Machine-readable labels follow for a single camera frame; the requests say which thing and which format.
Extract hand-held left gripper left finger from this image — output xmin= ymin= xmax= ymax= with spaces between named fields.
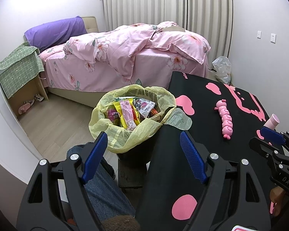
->
xmin=16 ymin=131 xmax=109 ymax=231

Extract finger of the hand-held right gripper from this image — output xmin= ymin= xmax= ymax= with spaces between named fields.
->
xmin=249 ymin=137 xmax=287 ymax=171
xmin=260 ymin=126 xmax=289 ymax=147

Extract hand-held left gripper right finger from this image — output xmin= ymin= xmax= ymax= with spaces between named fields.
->
xmin=179 ymin=131 xmax=271 ymax=231

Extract yellow plastic bin bag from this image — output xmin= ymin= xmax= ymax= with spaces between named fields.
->
xmin=88 ymin=84 xmax=192 ymax=154

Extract black trash bin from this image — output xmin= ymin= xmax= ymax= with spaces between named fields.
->
xmin=117 ymin=135 xmax=159 ymax=167

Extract yellow snack packet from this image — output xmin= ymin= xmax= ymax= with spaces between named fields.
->
xmin=113 ymin=101 xmax=126 ymax=128

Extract pink long snack packet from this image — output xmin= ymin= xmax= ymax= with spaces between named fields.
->
xmin=120 ymin=101 xmax=138 ymax=131

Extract white colourful snack packet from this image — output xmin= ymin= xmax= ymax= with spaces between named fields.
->
xmin=135 ymin=98 xmax=156 ymax=118

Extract person's right hand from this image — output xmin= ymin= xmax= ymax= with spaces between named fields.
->
xmin=270 ymin=186 xmax=287 ymax=217

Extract pink plastic bottle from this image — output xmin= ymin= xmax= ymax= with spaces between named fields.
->
xmin=266 ymin=114 xmax=280 ymax=128

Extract person's dark shoe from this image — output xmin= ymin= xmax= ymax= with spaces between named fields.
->
xmin=103 ymin=160 xmax=116 ymax=180

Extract person's leg in jeans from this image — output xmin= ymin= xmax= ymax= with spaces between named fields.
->
xmin=66 ymin=144 xmax=136 ymax=223

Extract dark wooden stool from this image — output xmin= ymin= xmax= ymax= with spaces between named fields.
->
xmin=118 ymin=160 xmax=150 ymax=193

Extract magenta snack packet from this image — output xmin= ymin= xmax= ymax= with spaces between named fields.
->
xmin=107 ymin=109 xmax=121 ymax=127

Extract pink caterpillar toy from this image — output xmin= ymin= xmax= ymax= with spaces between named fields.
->
xmin=214 ymin=99 xmax=234 ymax=140

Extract brown fuzzy clothing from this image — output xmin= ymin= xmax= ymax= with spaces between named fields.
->
xmin=100 ymin=215 xmax=140 ymax=231

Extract white plastic bag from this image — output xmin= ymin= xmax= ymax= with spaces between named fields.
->
xmin=212 ymin=56 xmax=232 ymax=85

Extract pink slippers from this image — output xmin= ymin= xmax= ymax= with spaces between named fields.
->
xmin=19 ymin=100 xmax=35 ymax=115

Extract wooden nightstand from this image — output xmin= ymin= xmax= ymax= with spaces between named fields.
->
xmin=0 ymin=73 xmax=49 ymax=119

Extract green checked cloth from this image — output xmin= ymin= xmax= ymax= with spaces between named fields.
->
xmin=0 ymin=41 xmax=44 ymax=99

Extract beige flat cardboard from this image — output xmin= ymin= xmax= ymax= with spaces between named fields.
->
xmin=159 ymin=25 xmax=185 ymax=33

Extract purple pillow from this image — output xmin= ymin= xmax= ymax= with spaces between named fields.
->
xmin=24 ymin=17 xmax=87 ymax=53

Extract white ribbed wardrobe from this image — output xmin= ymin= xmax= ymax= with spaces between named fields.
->
xmin=102 ymin=0 xmax=234 ymax=58

